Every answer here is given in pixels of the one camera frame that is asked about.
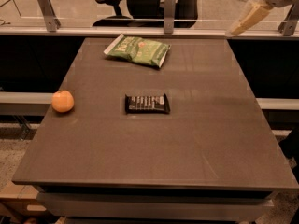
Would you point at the right metal bracket post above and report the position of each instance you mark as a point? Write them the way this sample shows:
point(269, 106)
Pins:
point(288, 25)

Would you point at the black office chair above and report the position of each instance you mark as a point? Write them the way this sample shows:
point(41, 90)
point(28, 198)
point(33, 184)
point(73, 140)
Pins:
point(149, 13)

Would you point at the orange fruit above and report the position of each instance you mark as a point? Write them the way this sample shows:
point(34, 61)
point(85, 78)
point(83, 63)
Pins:
point(62, 101)

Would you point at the green jalapeno chip bag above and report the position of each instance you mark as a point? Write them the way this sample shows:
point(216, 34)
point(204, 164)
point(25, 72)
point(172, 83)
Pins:
point(138, 50)

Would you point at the black candy bar wrapper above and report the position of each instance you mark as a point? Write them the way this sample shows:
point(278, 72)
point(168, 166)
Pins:
point(147, 104)

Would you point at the middle metal bracket post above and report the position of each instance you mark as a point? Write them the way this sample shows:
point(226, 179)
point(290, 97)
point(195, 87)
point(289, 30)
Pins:
point(169, 15)

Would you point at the metal bracket post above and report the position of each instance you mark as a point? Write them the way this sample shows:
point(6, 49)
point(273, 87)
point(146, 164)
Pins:
point(51, 21)
point(288, 25)
point(169, 15)

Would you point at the left metal bracket post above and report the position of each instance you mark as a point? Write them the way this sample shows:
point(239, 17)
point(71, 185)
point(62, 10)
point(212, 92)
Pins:
point(51, 21)

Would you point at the cardboard box under table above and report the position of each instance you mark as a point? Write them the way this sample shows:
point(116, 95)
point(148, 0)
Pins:
point(19, 202)

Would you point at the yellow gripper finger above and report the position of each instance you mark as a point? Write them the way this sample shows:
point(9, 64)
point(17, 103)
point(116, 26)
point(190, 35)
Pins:
point(252, 13)

